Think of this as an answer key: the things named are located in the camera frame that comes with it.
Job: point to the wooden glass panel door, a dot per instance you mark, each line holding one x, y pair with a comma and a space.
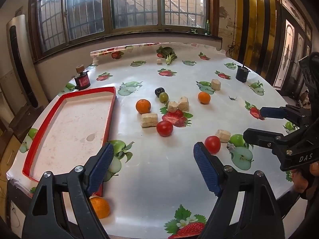
286, 54

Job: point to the green leafy vegetable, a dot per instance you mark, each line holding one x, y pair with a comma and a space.
167, 52

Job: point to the red rimmed white tray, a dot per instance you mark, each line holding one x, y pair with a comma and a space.
69, 129

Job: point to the orange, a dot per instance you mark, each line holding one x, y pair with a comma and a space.
101, 208
204, 97
143, 106

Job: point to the barred window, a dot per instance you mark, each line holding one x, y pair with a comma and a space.
134, 5

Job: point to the black motor with red label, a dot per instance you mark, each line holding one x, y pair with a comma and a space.
81, 79

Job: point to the person's right hand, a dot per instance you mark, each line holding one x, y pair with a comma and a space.
300, 181

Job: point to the wooden cabinet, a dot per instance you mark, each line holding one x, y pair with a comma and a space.
10, 154

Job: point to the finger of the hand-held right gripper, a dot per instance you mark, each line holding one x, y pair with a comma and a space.
261, 137
273, 112

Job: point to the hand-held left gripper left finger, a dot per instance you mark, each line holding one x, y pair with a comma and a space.
103, 164

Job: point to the green bottle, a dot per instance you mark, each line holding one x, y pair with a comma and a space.
207, 27

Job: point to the silver standing air conditioner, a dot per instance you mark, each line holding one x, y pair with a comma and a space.
21, 54

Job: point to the green grape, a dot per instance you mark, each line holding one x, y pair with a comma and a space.
163, 97

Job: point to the red tomato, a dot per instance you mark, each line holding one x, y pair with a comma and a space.
164, 128
213, 144

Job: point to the fruit printed tablecloth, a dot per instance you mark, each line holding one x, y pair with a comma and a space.
154, 176

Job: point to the black cylindrical cup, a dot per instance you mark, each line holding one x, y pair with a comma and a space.
242, 74

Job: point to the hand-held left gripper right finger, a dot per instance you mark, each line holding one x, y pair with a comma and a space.
205, 165

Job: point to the small black clip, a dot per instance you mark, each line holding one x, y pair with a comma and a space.
233, 98

